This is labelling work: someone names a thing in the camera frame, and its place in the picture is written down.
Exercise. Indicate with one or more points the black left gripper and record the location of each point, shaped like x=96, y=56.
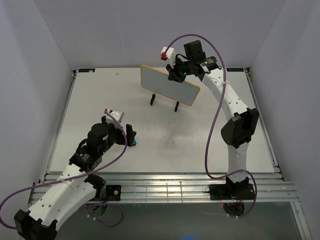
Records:
x=130, y=134

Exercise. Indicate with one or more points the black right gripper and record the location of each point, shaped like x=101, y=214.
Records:
x=173, y=74

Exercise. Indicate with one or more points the blue whiteboard eraser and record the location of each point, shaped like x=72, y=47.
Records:
x=134, y=142

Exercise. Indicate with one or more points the yellow framed whiteboard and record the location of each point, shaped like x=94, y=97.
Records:
x=156, y=81

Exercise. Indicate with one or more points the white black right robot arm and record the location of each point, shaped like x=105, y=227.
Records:
x=241, y=120

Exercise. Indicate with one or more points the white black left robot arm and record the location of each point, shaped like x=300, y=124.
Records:
x=76, y=185

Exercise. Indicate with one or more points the black metal whiteboard stand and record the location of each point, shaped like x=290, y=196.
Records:
x=153, y=97

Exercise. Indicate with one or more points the blue right table label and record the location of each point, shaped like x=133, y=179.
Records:
x=235, y=69

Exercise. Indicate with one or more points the blue table label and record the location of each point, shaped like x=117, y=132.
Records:
x=86, y=70
x=235, y=69

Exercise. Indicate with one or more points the blue left table label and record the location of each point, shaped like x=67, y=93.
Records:
x=86, y=70

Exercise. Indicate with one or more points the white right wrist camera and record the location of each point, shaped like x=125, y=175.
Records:
x=169, y=54

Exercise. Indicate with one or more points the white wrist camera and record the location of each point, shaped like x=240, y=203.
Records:
x=113, y=116
x=169, y=54

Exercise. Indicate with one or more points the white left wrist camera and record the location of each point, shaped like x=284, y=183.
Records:
x=113, y=116

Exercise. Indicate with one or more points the aluminium frame rail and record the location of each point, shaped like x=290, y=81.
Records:
x=192, y=188

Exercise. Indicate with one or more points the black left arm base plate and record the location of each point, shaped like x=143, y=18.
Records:
x=109, y=193

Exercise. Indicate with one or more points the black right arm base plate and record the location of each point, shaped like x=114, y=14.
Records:
x=224, y=192

